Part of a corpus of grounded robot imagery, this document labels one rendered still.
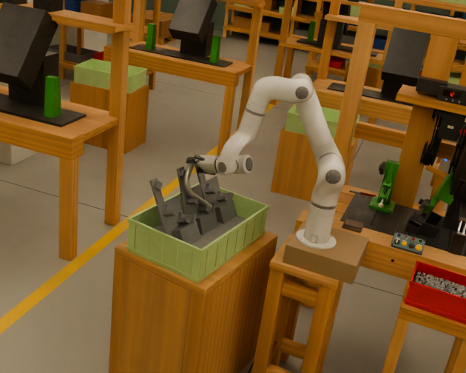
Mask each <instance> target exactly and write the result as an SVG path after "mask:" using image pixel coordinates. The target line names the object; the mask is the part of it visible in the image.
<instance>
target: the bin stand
mask: <svg viewBox="0 0 466 373"><path fill-rule="evenodd" d="M409 283H410V280H407V282H406V285H405V290H404V294H403V297H402V302H401V306H400V308H399V313H398V316H397V319H396V324H395V327H394V331H393V334H392V337H391V342H390V345H389V347H388V352H387V354H386V358H385V362H384V365H383V367H382V372H381V373H394V371H395V368H396V364H397V361H398V359H399V354H400V352H401V348H402V344H403V342H404V339H405V335H406V331H407V329H408V325H409V322H412V323H416V324H419V325H421V326H425V327H428V328H430V329H434V330H436V331H439V332H443V333H446V334H449V335H453V336H455V337H456V339H455V340H454V343H453V347H452V349H451V352H450V356H449V358H448V361H447V364H446V367H445V370H444V373H465V369H466V324H463V323H460V322H457V321H454V320H451V319H448V318H446V317H442V316H439V315H435V314H433V313H430V312H426V311H424V310H422V309H418V308H416V307H413V306H409V305H407V304H405V301H404V299H405V297H406V294H407V292H408V288H409V286H410V285H409Z"/></svg>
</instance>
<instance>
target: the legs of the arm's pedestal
mask: <svg viewBox="0 0 466 373"><path fill-rule="evenodd" d="M295 281H296V277H295V276H293V275H288V274H286V273H283V272H279V271H277V270H274V269H270V272H269V280H268V284H267V289H266V296H265V301H264V306H263V313H262V318H261V322H260V331H259V335H258V339H257V347H256V352H255V356H254V364H253V368H252V373H294V372H290V371H289V370H286V369H283V368H280V367H278V366H279V362H280V355H281V352H284V353H286V354H289V355H291V356H294V357H298V358H299V359H302V360H303V364H302V368H301V372H300V373H322V371H323V366H324V362H325V356H326V353H327V350H328V344H329V340H330V337H331V332H332V328H333V325H334V319H335V316H336V312H337V307H338V303H339V300H340V294H341V291H342V285H343V282H342V281H339V283H338V285H337V287H336V289H332V288H329V287H327V286H323V285H320V287H319V289H315V288H312V287H310V286H306V285H303V284H301V283H297V282H295ZM292 299H295V300H298V301H301V302H303V303H307V304H310V305H312V306H315V307H314V314H313V318H312V322H311V328H310V331H309V335H308V341H307V344H306V345H304V344H302V343H298V342H296V341H293V340H290V339H288V338H285V333H286V326H287V322H288V315H289V311H290V307H291V300H292Z"/></svg>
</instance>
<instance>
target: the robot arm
mask: <svg viewBox="0 0 466 373"><path fill-rule="evenodd" d="M271 100H278V101H284V102H288V103H295V104H296V106H297V110H298V113H299V115H300V119H301V121H302V124H303V127H304V130H305V133H306V135H307V137H308V140H309V142H310V145H311V148H312V150H313V152H314V157H315V160H316V163H317V169H318V176H317V182H316V185H315V187H314V189H313V192H312V195H311V202H310V206H309V210H308V217H307V221H306V225H305V229H301V230H299V231H298V232H297V234H296V239H297V240H298V241H299V242H300V243H301V244H303V245H305V246H308V247H311V248H314V249H331V248H333V247H335V245H336V239H335V238H334V237H333V236H332V235H330V234H331V228H332V224H333V220H334V214H335V211H336V207H337V201H338V197H339V195H340V193H341V191H342V188H343V187H344V184H345V177H346V170H345V165H344V162H343V159H342V156H341V154H340V152H339V150H338V149H337V146H336V144H335V143H334V139H333V138H332V136H331V133H330V130H329V128H328V125H327V122H326V120H325V116H324V114H323V111H322V108H321V106H320V102H319V99H318V97H317V94H316V91H315V89H314V85H313V83H312V80H311V78H310V77H309V76H308V75H306V74H304V73H298V74H296V75H294V76H293V77H292V78H283V77H279V76H267V77H264V78H260V79H259V80H257V81H256V82H255V84H254V86H253V88H252V90H251V94H250V96H249V99H248V102H247V105H246V108H245V110H244V113H243V117H242V119H241V122H240V126H239V128H238V130H237V132H236V133H235V134H233V135H232V136H231V137H230V138H229V139H228V141H227V142H226V143H225V145H224V146H223V148H222V151H221V153H220V156H219V157H217V156H213V155H200V156H199V155H194V157H188V158H187V160H186V163H187V164H193V163H196V164H197V165H198V166H199V167H198V168H197V173H204V174H206V173H207V174H210V175H211V174H212V175H215V173H220V174H221V175H231V174H249V173H250V172H251V171H252V170H253V166H254V162H253V159H252V157H251V156H250V155H239V154H240V152H241V151H242V149H243V148H244V147H245V146H247V145H248V144H250V143H251V142H252V141H253V140H254V139H255V138H256V137H257V134H258V132H259V129H260V126H261V124H262V122H263V118H264V116H265V114H266V110H267V108H268V105H269V102H270V101H271ZM195 159H198V161H195ZM199 160H200V161H199Z"/></svg>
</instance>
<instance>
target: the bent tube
mask: <svg viewBox="0 0 466 373"><path fill-rule="evenodd" d="M194 165H197V164H196V163H193V164H188V166H187V168H186V171H185V175H184V179H183V184H184V188H185V190H186V193H187V195H188V196H189V197H190V198H195V199H197V200H198V203H199V204H200V205H202V206H207V207H208V208H210V210H211V209H212V205H211V204H210V203H208V202H207V201H205V200H203V199H202V198H201V197H200V196H198V195H196V194H195V193H194V192H193V191H192V188H191V186H190V177H191V174H192V170H193V168H194Z"/></svg>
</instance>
